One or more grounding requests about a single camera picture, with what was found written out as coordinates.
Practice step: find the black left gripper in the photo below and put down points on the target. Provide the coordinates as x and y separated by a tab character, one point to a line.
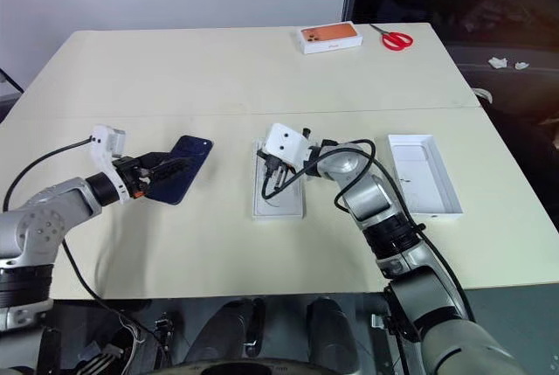
131	176

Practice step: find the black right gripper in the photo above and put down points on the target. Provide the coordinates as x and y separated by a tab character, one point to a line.
279	168

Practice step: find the dark blue smartphone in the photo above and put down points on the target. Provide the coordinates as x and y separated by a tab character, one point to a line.
192	152

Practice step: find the white phone box lid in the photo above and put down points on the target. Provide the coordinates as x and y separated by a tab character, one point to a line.
421	174

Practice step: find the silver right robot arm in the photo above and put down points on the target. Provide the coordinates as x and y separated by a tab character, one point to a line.
345	165

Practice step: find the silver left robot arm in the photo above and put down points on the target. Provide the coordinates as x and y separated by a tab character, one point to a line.
39	222

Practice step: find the white phone box base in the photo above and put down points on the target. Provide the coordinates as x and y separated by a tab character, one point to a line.
279	209

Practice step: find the orange printed phone box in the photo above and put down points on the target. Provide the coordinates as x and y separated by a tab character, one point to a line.
332	36

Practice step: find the black slanted rod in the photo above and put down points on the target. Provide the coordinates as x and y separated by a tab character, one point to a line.
11	80

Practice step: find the crumpled white paper scrap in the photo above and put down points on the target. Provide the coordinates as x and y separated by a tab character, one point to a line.
521	65
497	62

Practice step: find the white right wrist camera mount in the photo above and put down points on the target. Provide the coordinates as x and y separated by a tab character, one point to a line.
286	143

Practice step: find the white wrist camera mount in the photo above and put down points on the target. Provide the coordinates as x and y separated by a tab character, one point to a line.
286	143
105	139

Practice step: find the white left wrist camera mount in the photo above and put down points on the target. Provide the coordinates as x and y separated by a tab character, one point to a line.
105	139

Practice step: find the small metal bracket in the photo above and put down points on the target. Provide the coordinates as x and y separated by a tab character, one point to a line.
379	321

